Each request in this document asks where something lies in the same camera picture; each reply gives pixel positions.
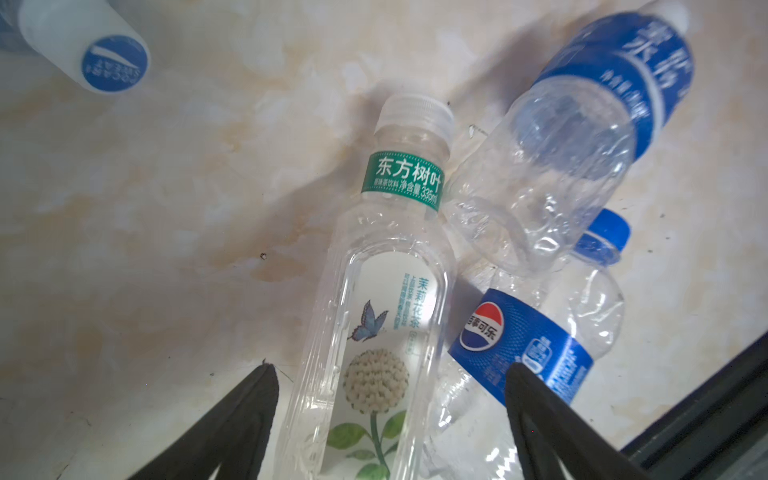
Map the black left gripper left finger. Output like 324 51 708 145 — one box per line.
132 362 279 479

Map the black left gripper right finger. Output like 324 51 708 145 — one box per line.
505 363 647 480

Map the clear bottle blue label front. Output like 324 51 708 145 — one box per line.
419 209 631 479

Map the clear bottle flower label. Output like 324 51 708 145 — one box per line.
274 93 456 479

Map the clear bottle blue label white cap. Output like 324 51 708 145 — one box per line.
443 1 695 274

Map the clear bottle blue label back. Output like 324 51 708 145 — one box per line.
1 0 151 95

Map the black base frame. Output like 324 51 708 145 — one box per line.
621 335 767 479

